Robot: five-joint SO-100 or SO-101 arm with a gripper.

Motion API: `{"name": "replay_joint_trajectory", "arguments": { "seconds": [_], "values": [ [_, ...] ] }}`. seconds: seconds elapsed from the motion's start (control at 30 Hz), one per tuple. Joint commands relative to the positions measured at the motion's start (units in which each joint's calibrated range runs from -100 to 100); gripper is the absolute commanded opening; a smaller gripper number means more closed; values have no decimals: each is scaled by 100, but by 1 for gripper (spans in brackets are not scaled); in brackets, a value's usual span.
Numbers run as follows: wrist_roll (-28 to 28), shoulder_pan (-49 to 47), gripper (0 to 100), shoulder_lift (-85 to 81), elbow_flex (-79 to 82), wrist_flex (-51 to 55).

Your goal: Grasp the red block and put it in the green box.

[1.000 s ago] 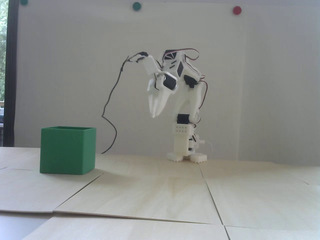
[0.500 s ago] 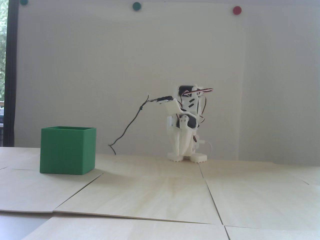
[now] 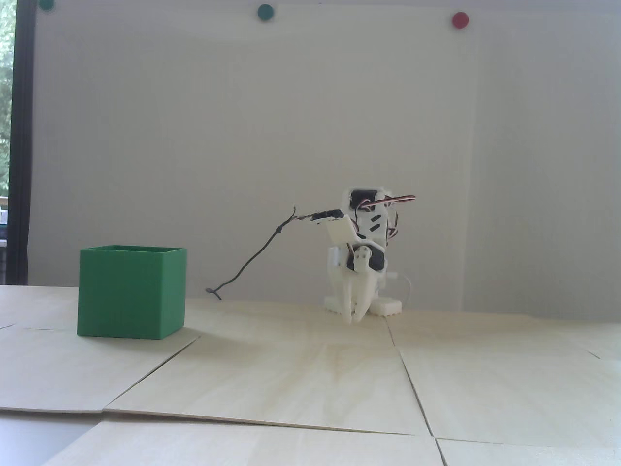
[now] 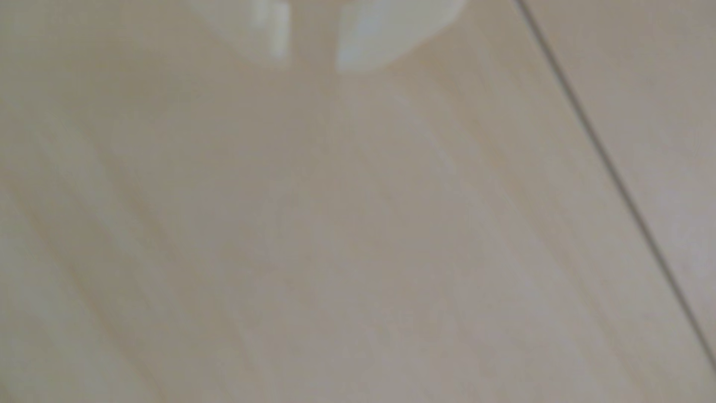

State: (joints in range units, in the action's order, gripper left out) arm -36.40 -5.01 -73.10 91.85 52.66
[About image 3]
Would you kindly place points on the green round magnet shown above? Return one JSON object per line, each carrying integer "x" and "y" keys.
{"x": 46, "y": 4}
{"x": 265, "y": 12}

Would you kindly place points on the black window frame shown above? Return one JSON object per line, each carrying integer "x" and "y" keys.
{"x": 22, "y": 145}

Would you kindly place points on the red round magnet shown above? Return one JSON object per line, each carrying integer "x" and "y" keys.
{"x": 460, "y": 20}

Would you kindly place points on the wrist camera on white mount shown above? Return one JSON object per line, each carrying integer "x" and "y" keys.
{"x": 339, "y": 230}

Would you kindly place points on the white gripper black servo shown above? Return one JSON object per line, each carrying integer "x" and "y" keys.
{"x": 350, "y": 286}

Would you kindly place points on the green open box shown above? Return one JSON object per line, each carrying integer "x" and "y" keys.
{"x": 131, "y": 296}

